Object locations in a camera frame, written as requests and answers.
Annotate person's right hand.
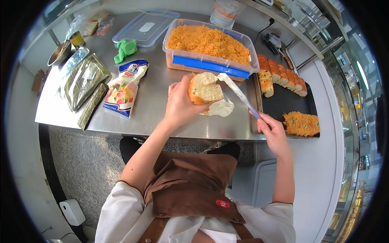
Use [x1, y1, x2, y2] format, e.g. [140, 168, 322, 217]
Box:
[249, 110, 292, 158]

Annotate person's left hand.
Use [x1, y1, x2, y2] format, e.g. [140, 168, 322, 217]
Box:
[162, 74, 214, 130]

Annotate cut bread roll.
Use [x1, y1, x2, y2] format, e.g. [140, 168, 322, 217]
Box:
[187, 72, 224, 106]

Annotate blue-handled plastic spatula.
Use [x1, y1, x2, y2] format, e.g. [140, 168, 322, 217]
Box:
[217, 73, 262, 120]

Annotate floss-coated bread roll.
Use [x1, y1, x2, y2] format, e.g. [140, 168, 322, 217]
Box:
[282, 111, 320, 137]

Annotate black baking tray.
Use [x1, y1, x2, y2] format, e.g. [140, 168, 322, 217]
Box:
[254, 73, 321, 139]

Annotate white mayonnaise blob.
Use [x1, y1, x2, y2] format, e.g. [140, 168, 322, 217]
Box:
[199, 97, 235, 118]

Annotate white bin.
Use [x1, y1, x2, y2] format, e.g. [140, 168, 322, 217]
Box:
[252, 159, 278, 208]

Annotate clear blue-clipped plastic container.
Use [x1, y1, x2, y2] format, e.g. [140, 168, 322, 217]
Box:
[162, 18, 261, 82]

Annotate printed salad dressing bag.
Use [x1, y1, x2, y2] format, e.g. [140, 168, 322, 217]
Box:
[102, 59, 149, 118]

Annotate row of plain bread rolls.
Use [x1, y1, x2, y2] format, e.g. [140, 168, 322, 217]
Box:
[257, 54, 308, 98]

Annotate orange pork floss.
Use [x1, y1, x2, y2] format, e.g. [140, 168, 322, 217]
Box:
[167, 24, 251, 66]

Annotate glass display case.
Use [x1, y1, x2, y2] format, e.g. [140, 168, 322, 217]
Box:
[319, 0, 382, 243]

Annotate green cloth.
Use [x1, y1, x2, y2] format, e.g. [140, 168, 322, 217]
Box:
[114, 38, 138, 65]

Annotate clear blue-rimmed container lid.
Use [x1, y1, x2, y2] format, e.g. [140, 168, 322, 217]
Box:
[112, 11, 181, 48]

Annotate person's body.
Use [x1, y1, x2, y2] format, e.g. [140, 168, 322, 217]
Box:
[95, 151, 297, 243]

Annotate dark seaweed sheet strip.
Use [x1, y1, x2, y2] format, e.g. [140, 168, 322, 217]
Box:
[77, 83, 109, 132]

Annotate bag of utensils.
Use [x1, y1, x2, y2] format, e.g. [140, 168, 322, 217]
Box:
[263, 29, 284, 56]

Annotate clear packet of seaweed sheets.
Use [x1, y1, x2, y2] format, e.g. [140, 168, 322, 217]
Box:
[59, 53, 111, 113]

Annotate silver foil bag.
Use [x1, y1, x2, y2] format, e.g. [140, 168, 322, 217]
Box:
[60, 46, 90, 80]

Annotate heap of clear plastic bags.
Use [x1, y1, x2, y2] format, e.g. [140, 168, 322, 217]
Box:
[65, 12, 115, 38]

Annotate yellow tin can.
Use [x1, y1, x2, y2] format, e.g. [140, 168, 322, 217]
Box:
[69, 30, 85, 48]

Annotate metal bowl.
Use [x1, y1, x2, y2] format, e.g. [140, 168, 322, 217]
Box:
[47, 40, 72, 67]

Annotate brown cardboard piece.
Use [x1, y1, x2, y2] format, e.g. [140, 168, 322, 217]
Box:
[31, 69, 46, 93]

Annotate white box device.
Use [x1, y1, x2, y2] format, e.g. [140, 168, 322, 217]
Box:
[59, 199, 86, 227]

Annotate brown-handled knife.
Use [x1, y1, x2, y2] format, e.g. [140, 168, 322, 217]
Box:
[278, 47, 295, 70]

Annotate black power cable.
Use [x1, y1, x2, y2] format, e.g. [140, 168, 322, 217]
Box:
[255, 18, 275, 41]

